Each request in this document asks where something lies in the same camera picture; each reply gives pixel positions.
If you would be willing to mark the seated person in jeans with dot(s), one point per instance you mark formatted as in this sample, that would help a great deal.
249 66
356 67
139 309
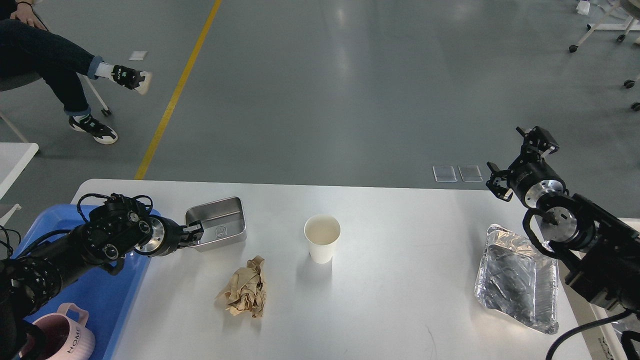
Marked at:
28 46

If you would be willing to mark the white paper cup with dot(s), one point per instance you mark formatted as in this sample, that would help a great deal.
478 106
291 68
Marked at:
322 232

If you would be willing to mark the pink ribbed mug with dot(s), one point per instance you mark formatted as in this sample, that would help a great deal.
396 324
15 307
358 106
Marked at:
66 335

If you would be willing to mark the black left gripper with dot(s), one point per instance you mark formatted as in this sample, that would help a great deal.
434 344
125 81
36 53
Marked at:
162 236

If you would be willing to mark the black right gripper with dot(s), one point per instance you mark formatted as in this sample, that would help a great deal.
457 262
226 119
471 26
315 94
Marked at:
529 177

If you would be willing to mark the clear floor plate right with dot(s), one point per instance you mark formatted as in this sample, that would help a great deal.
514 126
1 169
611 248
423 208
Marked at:
470 173

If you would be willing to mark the blue plastic tray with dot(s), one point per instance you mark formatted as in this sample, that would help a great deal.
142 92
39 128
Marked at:
107 298

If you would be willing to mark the stainless steel rectangular tray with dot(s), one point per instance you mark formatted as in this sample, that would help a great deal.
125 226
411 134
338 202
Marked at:
222 221

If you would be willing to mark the white plastic bin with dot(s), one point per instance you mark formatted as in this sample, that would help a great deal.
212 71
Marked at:
602 341

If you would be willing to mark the clear floor plate left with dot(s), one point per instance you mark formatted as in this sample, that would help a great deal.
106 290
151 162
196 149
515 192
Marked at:
444 174

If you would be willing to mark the crumpled brown paper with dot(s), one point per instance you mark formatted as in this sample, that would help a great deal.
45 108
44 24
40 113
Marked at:
245 291

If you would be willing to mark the aluminium foil tray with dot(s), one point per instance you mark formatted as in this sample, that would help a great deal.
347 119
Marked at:
515 279

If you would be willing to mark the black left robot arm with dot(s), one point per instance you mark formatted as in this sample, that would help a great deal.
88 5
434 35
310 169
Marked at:
59 258

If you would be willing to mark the white wheeled furniture frame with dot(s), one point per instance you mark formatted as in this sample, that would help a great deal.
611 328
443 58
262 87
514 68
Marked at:
632 8

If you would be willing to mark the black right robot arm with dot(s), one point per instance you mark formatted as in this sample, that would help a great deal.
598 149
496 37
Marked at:
600 251

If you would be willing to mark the clear floor plate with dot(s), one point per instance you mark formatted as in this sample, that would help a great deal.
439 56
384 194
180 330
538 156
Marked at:
470 173
444 174

